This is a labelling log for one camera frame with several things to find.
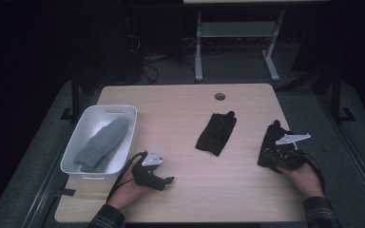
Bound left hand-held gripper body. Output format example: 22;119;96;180
130;147;167;192

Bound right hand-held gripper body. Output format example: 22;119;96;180
274;133;312;173

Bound black glove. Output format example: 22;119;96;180
195;110;238;157
257;119;296;175

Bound grey mitten with label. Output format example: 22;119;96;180
73;117;131;171

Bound white plastic bin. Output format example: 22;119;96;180
60;104;138;184

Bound person's left hand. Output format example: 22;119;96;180
106;158;155;211

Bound black metal stand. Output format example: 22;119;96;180
330;67;357;125
60;67;81;122

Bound black tape strip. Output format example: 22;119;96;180
59;187;77;198

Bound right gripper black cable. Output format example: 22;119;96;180
300;152;327;195

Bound floor cables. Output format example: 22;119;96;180
135;52;198;86

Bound white metal table frame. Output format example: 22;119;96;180
194;9;287;84

